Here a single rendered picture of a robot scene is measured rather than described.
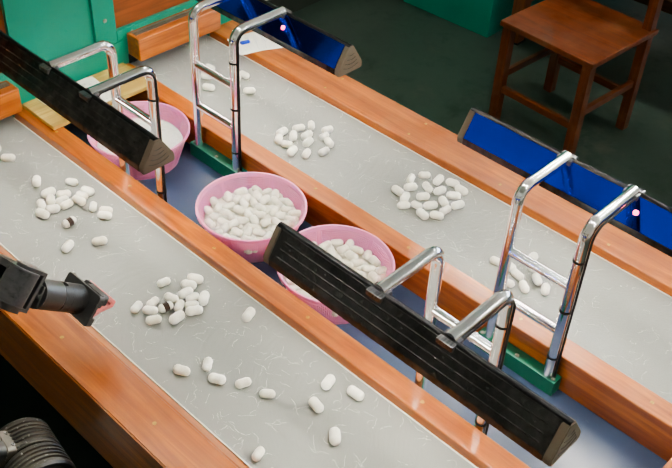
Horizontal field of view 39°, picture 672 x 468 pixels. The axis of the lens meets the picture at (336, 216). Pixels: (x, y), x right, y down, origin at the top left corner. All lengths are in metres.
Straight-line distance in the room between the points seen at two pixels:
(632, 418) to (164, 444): 0.91
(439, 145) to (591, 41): 1.39
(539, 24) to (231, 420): 2.42
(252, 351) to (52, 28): 1.13
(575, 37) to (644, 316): 1.82
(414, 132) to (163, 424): 1.13
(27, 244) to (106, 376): 0.48
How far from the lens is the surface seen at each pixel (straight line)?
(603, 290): 2.24
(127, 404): 1.88
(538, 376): 2.05
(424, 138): 2.56
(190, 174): 2.55
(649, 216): 1.89
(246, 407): 1.89
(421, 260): 1.63
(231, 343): 2.00
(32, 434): 1.84
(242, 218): 2.29
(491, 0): 4.63
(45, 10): 2.67
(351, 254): 2.20
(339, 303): 1.62
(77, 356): 1.98
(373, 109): 2.66
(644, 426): 2.01
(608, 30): 3.92
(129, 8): 2.83
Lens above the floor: 2.20
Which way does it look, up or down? 39 degrees down
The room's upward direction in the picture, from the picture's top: 3 degrees clockwise
